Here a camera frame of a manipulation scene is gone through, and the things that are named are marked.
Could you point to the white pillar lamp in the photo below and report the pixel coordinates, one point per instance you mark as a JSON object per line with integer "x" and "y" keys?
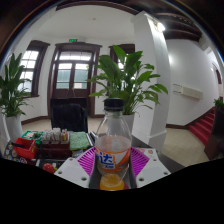
{"x": 160, "y": 26}

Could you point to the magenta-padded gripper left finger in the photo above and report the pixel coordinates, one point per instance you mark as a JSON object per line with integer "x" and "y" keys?
{"x": 71, "y": 171}

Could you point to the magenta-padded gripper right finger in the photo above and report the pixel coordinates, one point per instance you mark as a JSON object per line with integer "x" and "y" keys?
{"x": 153, "y": 170}

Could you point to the clear orange soda bottle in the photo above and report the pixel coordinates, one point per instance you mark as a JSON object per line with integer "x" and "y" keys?
{"x": 113, "y": 143}

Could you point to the small red round object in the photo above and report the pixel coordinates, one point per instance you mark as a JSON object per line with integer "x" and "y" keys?
{"x": 49, "y": 168}

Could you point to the leafy plant in white pot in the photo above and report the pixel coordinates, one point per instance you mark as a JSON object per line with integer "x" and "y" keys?
{"x": 10, "y": 93}
{"x": 126, "y": 80}

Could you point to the red carpeted staircase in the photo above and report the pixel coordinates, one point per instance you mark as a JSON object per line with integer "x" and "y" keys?
{"x": 204, "y": 126}

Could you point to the printed paper leaflet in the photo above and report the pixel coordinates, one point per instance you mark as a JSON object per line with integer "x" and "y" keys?
{"x": 150, "y": 152}

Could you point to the red plastic box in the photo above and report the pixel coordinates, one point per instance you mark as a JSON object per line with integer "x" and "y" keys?
{"x": 25, "y": 148}

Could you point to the black chair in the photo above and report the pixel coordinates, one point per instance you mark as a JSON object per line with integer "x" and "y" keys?
{"x": 68, "y": 116}

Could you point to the dark framed window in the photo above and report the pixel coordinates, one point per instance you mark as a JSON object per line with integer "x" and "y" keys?
{"x": 123, "y": 50}
{"x": 31, "y": 63}

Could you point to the dark tray of small packets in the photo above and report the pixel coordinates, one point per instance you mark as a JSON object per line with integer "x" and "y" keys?
{"x": 55, "y": 141}

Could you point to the dark wooden double door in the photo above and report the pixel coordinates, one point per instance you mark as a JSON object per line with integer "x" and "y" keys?
{"x": 71, "y": 73}

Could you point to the green box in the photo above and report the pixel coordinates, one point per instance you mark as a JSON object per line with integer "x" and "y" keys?
{"x": 31, "y": 134}

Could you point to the green exit sign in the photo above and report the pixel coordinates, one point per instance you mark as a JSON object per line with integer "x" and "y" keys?
{"x": 73, "y": 40}

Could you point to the flat round red coaster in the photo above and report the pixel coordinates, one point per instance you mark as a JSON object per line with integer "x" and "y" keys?
{"x": 126, "y": 186}

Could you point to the white wall-mounted unit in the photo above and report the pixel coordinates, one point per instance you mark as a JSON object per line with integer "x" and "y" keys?
{"x": 188, "y": 91}

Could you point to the green cloth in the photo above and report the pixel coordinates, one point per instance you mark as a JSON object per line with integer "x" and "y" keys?
{"x": 79, "y": 140}

